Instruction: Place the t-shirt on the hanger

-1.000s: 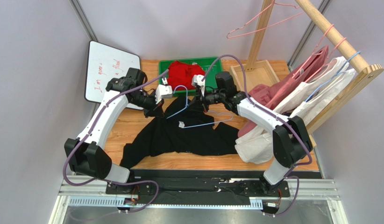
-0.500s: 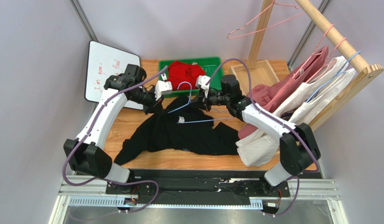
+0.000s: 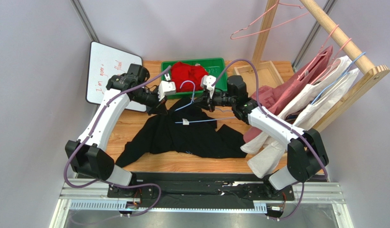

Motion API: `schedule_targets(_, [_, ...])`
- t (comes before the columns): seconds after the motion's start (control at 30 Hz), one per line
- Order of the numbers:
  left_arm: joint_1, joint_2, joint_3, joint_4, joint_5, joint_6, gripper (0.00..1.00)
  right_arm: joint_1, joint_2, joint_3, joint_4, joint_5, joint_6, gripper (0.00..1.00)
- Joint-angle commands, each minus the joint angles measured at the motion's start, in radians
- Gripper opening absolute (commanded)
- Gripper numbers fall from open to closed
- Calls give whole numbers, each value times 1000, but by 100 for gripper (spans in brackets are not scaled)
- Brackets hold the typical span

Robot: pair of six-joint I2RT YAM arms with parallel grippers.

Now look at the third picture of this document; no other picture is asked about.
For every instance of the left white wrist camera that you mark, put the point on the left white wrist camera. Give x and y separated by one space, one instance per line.
166 87

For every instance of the black t shirt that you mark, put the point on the black t shirt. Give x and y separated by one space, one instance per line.
161 134

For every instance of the hanging white t shirt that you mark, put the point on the hanging white t shirt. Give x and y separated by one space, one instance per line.
267 160
318 85

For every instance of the hanging pink t shirt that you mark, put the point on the hanging pink t shirt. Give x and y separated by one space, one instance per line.
276 99

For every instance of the red t shirt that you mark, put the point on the red t shirt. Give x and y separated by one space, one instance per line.
181 72

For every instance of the wooden clothes rack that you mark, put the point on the wooden clothes rack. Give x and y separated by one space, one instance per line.
371 74

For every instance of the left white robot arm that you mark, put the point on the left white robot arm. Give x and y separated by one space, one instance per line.
87 155

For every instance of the blue wire hanger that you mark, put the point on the blue wire hanger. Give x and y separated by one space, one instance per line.
187 122

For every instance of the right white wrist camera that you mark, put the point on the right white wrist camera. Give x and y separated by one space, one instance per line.
208 83

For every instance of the white whiteboard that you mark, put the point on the white whiteboard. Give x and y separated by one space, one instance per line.
104 62

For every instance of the aluminium frame rail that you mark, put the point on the aluminium frame rail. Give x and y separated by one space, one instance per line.
318 203

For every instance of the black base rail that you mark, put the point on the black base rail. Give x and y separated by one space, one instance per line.
201 190

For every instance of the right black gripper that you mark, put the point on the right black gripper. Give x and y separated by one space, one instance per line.
208 101

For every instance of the green plastic tray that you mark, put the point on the green plastic tray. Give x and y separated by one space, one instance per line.
214 66

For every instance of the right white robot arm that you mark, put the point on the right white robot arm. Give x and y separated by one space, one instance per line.
306 151

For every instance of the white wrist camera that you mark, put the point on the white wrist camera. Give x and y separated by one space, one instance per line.
166 87
208 83

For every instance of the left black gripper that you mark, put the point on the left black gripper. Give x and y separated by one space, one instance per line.
158 108

